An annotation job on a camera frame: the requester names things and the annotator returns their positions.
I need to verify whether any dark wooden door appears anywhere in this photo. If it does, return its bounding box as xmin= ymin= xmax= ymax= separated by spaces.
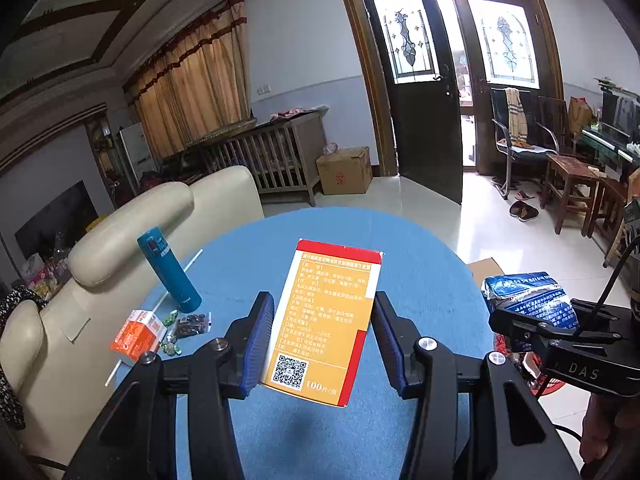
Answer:
xmin=363 ymin=0 xmax=463 ymax=204

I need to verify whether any green wrapped candy near bottle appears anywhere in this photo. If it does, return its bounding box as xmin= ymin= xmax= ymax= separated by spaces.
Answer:
xmin=163 ymin=311 xmax=178 ymax=327

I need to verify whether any red plastic trash basket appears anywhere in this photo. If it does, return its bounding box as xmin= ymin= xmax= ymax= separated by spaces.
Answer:
xmin=494 ymin=334 xmax=565 ymax=398

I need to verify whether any metal frame chair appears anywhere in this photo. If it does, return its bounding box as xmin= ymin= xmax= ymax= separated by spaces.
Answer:
xmin=490 ymin=87 xmax=560 ymax=200

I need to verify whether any cream leather sofa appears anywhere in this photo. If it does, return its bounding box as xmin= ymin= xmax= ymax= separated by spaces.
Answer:
xmin=1 ymin=166 xmax=264 ymax=464

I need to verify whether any bag of dark seeds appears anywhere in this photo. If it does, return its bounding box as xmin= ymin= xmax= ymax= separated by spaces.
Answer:
xmin=172 ymin=313 xmax=212 ymax=339

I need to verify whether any flat cardboard on floor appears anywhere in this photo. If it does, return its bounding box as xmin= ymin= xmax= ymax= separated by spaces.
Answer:
xmin=466 ymin=258 xmax=503 ymax=287

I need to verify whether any wooden stool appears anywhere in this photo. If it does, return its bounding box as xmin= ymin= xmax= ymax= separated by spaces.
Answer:
xmin=540 ymin=153 xmax=599 ymax=237

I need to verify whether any wooden radiator cabinet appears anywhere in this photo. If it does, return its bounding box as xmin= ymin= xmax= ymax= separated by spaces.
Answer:
xmin=188 ymin=110 xmax=326 ymax=206

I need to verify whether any teal thermos bottle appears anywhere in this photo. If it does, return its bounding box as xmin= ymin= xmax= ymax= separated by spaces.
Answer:
xmin=137 ymin=226 xmax=202 ymax=313

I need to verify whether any person right hand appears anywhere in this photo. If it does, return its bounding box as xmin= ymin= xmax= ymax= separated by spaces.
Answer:
xmin=579 ymin=393 xmax=639 ymax=464

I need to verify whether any yellow red medicine box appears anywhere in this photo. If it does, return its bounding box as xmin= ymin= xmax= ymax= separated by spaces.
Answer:
xmin=262 ymin=240 xmax=383 ymax=408

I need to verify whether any cardboard box on floor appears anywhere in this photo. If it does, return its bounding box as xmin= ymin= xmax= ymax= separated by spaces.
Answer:
xmin=316 ymin=146 xmax=373 ymax=195

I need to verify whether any orange white tissue pack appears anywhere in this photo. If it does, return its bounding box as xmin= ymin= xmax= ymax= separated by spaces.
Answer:
xmin=110 ymin=310 xmax=167 ymax=365

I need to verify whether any beige curtain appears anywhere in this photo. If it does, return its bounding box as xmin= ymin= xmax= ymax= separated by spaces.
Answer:
xmin=124 ymin=0 xmax=250 ymax=160

